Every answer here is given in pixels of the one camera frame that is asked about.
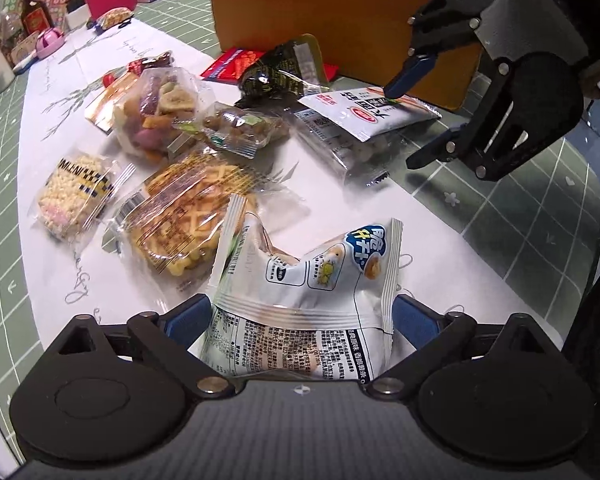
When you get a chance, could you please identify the small wooden box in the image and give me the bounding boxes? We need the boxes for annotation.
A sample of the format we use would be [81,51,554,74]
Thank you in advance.
[10,32,40,65]

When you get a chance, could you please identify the white table runner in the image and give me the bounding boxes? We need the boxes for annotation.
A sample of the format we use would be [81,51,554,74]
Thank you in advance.
[17,22,553,344]

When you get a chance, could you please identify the yellow cracker snack bag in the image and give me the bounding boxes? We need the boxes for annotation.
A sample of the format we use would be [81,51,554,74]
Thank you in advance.
[102,150,310,304]

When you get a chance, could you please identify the white blue snack bag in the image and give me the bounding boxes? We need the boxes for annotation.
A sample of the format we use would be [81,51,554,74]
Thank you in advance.
[199,195,403,384]

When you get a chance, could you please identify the mixed dried fruit bag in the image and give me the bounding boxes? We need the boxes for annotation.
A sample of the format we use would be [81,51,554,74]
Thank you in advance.
[112,67,215,162]

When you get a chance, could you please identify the clear hawthorn ball bag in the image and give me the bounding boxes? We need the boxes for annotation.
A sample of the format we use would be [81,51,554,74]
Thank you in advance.
[288,108,403,188]

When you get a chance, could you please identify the pink round gadget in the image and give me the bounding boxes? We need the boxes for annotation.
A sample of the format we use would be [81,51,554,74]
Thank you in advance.
[35,27,65,60]

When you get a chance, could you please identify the red peanut snack bag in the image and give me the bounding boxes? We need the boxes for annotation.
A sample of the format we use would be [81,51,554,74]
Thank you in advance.
[201,41,339,87]

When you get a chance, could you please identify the black green snack bag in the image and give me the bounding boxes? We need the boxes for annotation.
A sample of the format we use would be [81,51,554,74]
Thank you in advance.
[235,34,329,108]

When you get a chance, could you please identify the green grid tablecloth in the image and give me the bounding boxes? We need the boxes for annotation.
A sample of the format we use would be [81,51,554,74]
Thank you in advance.
[0,0,600,445]

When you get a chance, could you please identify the small nut snack bag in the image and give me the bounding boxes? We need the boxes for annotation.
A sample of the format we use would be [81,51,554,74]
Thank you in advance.
[172,103,289,159]

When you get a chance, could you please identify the puffed rice snack bag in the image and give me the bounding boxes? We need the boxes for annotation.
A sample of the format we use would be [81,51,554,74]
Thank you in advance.
[29,148,136,249]

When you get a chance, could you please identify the patterned card board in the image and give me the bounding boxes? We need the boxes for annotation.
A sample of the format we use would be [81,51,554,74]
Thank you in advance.
[2,0,68,29]

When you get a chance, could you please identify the small snack pack far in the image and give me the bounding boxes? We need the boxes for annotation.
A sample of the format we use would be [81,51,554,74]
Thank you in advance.
[95,6,134,34]

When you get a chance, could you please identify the orange cardboard box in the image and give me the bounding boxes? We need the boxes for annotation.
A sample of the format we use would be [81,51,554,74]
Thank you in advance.
[206,0,484,112]

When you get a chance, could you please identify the brown liquor bottle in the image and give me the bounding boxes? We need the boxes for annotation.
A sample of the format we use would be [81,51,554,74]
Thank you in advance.
[20,0,54,35]

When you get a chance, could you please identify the white red-logo snack packet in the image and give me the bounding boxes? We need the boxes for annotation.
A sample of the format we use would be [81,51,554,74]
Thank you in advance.
[299,87,441,142]

